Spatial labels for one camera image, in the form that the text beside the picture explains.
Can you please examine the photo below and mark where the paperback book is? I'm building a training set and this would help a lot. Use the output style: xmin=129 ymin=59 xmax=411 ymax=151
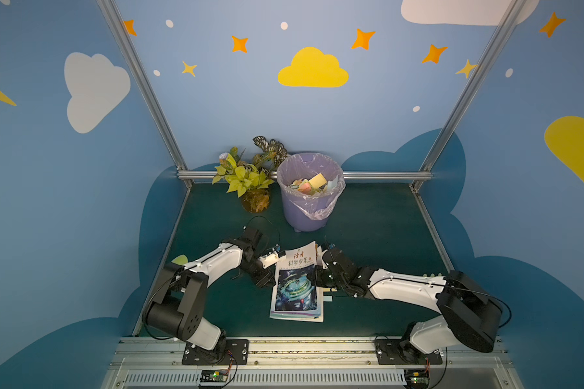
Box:
xmin=269 ymin=242 xmax=324 ymax=323

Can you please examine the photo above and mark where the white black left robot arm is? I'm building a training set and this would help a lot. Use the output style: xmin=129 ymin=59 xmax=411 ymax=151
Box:
xmin=141 ymin=233 xmax=275 ymax=354

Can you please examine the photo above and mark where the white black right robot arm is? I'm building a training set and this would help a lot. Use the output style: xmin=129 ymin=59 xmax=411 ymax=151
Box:
xmin=309 ymin=247 xmax=504 ymax=364

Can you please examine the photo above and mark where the green toy shovel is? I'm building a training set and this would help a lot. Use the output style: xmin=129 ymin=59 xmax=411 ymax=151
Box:
xmin=171 ymin=254 xmax=188 ymax=266

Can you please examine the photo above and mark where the purple trash bin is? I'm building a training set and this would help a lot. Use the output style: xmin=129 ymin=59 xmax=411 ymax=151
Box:
xmin=277 ymin=152 xmax=346 ymax=232

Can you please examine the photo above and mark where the green potted plant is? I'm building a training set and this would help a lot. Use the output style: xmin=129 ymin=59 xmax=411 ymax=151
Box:
xmin=212 ymin=136 xmax=289 ymax=213

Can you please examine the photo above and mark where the left circuit board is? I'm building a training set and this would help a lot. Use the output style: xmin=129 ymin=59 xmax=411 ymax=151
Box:
xmin=199 ymin=371 xmax=230 ymax=385

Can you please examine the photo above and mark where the circuit board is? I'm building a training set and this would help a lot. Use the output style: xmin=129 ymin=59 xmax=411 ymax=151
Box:
xmin=404 ymin=370 xmax=430 ymax=389
xmin=199 ymin=371 xmax=230 ymax=385

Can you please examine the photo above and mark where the right circuit board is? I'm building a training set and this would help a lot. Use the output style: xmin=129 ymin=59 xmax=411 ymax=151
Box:
xmin=404 ymin=370 xmax=430 ymax=389

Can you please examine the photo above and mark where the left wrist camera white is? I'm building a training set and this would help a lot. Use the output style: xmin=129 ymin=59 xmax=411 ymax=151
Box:
xmin=259 ymin=251 xmax=286 ymax=269

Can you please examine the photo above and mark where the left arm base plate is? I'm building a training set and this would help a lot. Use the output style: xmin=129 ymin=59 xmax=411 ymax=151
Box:
xmin=182 ymin=338 xmax=250 ymax=366

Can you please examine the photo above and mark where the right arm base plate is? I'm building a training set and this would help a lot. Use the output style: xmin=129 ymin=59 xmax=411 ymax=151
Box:
xmin=374 ymin=336 xmax=444 ymax=366

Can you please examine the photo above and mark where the rear aluminium frame bar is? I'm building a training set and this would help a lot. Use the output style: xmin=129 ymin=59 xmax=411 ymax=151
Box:
xmin=177 ymin=170 xmax=432 ymax=182

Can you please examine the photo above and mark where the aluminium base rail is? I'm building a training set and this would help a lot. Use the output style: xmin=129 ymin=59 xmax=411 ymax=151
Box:
xmin=102 ymin=336 xmax=524 ymax=388

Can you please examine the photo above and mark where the left aluminium frame post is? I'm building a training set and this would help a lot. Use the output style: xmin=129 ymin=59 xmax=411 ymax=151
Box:
xmin=97 ymin=0 xmax=193 ymax=191

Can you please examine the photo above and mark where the aluminium corner frame post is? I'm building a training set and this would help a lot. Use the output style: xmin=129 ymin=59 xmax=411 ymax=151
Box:
xmin=410 ymin=0 xmax=527 ymax=195

